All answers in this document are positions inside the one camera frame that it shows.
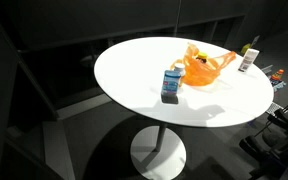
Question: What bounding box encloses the white round table base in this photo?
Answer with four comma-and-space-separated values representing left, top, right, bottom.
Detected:
129, 125, 187, 180

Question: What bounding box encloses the white card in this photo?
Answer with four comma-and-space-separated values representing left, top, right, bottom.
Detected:
250, 34, 261, 48

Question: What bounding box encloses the grey table post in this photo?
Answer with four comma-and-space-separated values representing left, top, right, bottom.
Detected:
154, 122, 169, 153

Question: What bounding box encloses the blue white labelled container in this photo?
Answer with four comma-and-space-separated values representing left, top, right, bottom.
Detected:
160, 69, 182, 98

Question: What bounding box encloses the orange capped bottle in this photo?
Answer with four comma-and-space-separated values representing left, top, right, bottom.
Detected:
269, 68, 285, 83

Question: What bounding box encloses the black equipment stand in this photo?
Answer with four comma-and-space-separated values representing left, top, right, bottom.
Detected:
238, 91, 288, 180

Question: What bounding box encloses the dark bottle yellow cap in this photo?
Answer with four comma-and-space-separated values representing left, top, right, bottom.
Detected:
195, 51, 209, 65

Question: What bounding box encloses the yellow object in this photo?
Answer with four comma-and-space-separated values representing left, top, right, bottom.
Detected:
240, 43, 253, 55

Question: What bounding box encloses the grey flat item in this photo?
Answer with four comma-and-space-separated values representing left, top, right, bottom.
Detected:
260, 64, 275, 75

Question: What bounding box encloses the orange plastic bag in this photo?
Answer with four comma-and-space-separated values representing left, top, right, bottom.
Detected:
169, 42, 237, 87

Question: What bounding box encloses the blue printed packet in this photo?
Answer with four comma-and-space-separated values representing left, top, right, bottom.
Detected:
270, 79, 288, 93

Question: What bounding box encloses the perforated metal plate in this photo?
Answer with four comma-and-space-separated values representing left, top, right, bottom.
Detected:
266, 102, 285, 116

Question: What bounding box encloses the tall white container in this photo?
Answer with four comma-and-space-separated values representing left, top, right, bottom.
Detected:
237, 48, 261, 74

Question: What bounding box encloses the round white table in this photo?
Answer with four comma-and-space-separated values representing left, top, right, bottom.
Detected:
17, 13, 248, 121

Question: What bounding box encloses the small white capped bottle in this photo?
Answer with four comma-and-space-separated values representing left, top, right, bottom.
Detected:
173, 62, 187, 88

